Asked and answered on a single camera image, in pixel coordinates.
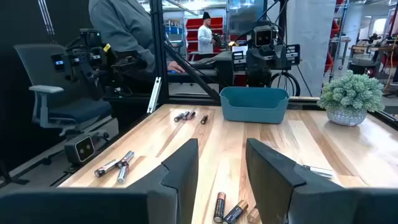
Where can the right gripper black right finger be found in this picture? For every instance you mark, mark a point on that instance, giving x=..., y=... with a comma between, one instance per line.
x=311, y=202

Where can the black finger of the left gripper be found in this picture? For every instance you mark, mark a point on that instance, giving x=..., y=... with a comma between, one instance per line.
x=293, y=55
x=238, y=61

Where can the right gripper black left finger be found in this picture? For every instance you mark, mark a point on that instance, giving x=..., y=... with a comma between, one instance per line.
x=93, y=205

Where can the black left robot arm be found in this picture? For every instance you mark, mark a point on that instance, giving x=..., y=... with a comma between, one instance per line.
x=258, y=77

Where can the computer monitor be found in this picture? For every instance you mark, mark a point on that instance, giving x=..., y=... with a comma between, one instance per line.
x=240, y=49

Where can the red metal rack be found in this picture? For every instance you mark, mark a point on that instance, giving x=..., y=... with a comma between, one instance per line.
x=328, y=62

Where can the black keyboard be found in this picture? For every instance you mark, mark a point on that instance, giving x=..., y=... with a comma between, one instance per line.
x=202, y=62

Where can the dark grey desk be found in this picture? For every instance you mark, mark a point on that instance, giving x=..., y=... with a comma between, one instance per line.
x=199, y=73

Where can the person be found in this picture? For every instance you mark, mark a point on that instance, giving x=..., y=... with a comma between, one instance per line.
x=205, y=37
x=124, y=28

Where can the blue-teal plastic bin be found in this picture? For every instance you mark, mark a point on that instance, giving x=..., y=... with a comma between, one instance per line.
x=255, y=109

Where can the red storage shelf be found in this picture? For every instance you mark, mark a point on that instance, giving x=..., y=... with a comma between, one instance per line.
x=191, y=26

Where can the cluttered workbench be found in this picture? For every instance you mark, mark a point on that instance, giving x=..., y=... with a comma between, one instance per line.
x=360, y=63

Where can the artificial succulent in patterned pot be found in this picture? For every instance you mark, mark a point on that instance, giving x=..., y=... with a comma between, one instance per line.
x=349, y=93

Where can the black tripod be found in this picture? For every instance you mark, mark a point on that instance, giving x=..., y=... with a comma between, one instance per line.
x=9, y=175

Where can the silver aluminium bar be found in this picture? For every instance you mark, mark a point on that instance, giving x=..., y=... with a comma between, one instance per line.
x=154, y=95

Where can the grey office chair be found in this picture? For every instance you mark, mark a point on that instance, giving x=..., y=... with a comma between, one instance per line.
x=37, y=65

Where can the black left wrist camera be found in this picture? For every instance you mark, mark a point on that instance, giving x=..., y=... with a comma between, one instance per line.
x=263, y=36

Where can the black table-level camera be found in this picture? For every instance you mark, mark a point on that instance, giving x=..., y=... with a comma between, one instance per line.
x=84, y=149

